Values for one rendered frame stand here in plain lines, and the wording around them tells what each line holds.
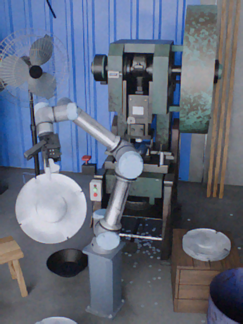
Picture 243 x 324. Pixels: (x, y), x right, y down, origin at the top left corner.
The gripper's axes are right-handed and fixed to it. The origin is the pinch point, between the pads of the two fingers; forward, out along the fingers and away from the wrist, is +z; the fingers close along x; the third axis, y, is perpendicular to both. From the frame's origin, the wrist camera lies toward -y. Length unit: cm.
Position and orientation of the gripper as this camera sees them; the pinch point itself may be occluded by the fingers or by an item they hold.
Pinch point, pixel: (47, 178)
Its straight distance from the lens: 163.3
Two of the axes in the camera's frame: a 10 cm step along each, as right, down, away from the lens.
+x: -2.1, 4.0, 8.9
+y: 9.5, -1.1, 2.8
